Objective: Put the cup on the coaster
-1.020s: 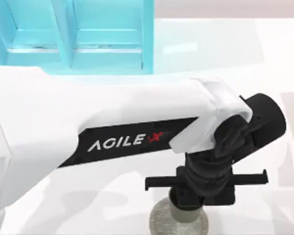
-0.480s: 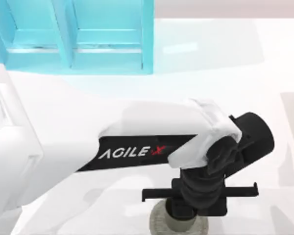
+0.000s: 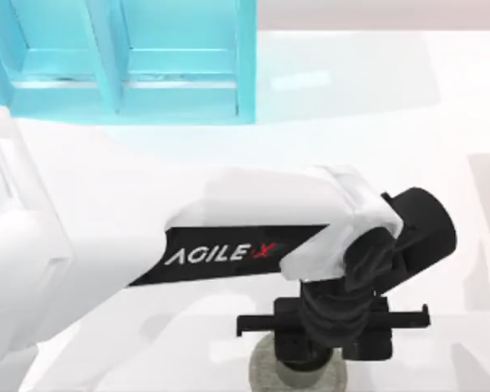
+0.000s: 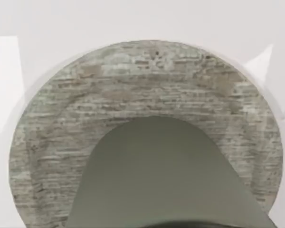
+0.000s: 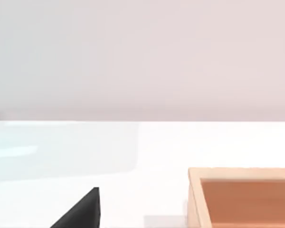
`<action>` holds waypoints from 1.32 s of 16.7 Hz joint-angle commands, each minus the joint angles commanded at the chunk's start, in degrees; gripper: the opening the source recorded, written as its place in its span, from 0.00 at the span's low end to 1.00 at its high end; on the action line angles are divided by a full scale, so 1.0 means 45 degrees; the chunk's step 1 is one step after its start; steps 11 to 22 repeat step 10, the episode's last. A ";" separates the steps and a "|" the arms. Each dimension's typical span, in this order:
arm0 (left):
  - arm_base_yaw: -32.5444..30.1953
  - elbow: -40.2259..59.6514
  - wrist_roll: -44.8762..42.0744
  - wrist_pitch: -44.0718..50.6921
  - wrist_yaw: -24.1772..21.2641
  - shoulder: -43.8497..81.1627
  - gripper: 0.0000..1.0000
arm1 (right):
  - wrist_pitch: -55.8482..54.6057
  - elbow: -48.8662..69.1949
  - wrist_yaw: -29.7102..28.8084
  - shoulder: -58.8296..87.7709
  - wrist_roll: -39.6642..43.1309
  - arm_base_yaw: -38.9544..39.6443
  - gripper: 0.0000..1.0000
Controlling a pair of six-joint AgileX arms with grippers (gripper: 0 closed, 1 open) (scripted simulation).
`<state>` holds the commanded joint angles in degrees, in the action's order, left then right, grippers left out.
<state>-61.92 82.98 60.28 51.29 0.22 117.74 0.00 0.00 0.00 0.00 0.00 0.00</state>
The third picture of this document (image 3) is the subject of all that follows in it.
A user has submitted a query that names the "grey round cup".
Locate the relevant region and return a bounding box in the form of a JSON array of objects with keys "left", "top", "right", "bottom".
[{"left": 248, "top": 332, "right": 349, "bottom": 392}]

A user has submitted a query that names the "light blue rack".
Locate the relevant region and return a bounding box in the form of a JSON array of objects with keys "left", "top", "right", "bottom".
[{"left": 0, "top": 0, "right": 257, "bottom": 126}]

